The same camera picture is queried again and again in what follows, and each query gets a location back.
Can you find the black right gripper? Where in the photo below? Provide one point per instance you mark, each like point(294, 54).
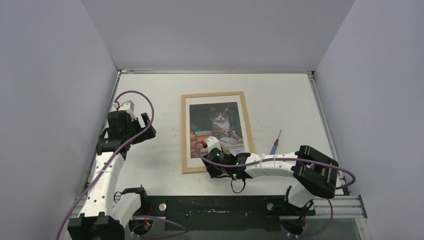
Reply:
point(212, 164)

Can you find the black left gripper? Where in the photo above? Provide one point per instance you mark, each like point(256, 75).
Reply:
point(149, 133)

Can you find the wooden picture frame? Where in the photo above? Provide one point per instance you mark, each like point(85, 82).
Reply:
point(195, 165)

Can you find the blue red screwdriver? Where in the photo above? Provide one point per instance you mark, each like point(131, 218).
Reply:
point(276, 143)

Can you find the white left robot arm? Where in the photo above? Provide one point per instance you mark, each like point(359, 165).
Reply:
point(99, 219)

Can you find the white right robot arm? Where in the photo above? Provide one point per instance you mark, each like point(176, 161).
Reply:
point(316, 173)

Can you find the cat photo print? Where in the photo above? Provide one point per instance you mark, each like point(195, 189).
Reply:
point(220, 120)

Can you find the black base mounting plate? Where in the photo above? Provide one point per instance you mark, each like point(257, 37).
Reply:
point(224, 213)

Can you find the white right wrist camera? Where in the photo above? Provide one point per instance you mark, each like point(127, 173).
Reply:
point(209, 144)

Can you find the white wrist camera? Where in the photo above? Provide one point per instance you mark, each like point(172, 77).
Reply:
point(209, 144)
point(127, 106)

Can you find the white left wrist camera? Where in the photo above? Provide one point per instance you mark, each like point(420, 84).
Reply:
point(127, 106)

